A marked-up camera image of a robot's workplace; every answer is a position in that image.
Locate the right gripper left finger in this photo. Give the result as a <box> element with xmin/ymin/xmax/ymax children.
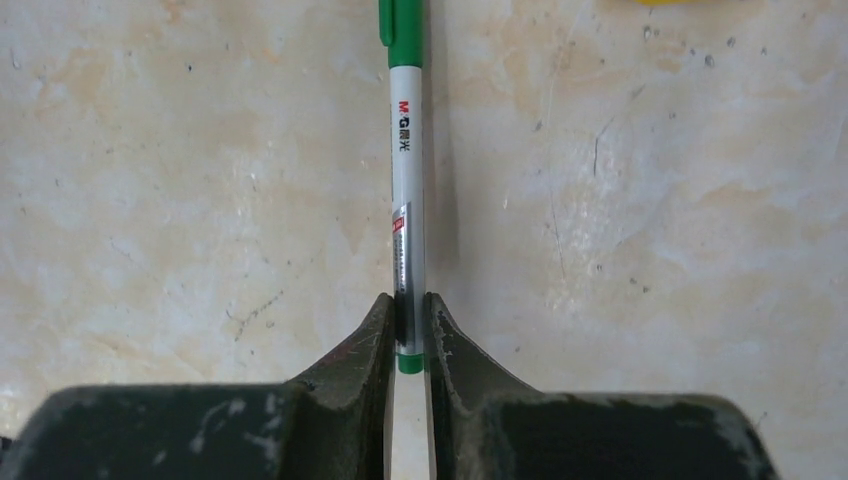
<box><xmin>1</xmin><ymin>294</ymin><xmax>394</xmax><ymax>479</ymax></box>

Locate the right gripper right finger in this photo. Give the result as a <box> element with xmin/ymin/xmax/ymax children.
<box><xmin>424</xmin><ymin>293</ymin><xmax>779</xmax><ymax>479</ymax></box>

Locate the green whiteboard marker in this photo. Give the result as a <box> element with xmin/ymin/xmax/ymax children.
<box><xmin>378</xmin><ymin>0</ymin><xmax>426</xmax><ymax>375</ymax></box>

